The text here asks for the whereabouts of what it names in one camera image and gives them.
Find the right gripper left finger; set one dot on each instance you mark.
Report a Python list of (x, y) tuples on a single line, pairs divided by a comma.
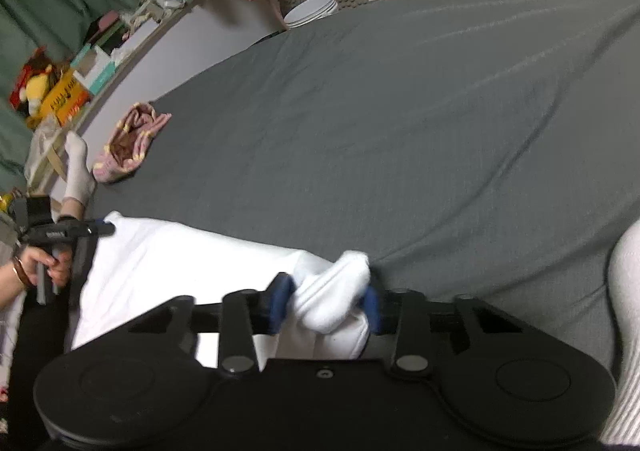
[(247, 313)]

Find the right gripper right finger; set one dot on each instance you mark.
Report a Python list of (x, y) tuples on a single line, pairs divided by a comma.
[(401, 317)]

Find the white garment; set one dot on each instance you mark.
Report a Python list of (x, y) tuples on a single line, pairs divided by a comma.
[(147, 262)]

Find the bare left forearm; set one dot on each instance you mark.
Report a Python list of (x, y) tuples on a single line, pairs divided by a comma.
[(13, 282)]

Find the bare left hand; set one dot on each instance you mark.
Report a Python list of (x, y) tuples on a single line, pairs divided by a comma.
[(58, 266)]

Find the white sock foot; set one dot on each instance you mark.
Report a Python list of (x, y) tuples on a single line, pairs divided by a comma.
[(80, 183)]

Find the yellow orange box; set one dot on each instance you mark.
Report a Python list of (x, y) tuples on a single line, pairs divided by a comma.
[(65, 99)]

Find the yellow plush toy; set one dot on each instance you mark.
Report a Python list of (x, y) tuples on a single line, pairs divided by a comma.
[(34, 89)]

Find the pink striped folded garment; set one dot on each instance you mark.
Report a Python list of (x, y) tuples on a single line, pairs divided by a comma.
[(129, 143)]

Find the white shelf unit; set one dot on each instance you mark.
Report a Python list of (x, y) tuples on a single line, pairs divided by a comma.
[(120, 40)]

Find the white ribbed sleeve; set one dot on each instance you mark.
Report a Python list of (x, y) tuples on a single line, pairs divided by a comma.
[(622, 426)]

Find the stack of white plates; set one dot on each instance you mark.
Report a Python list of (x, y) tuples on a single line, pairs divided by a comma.
[(309, 11)]

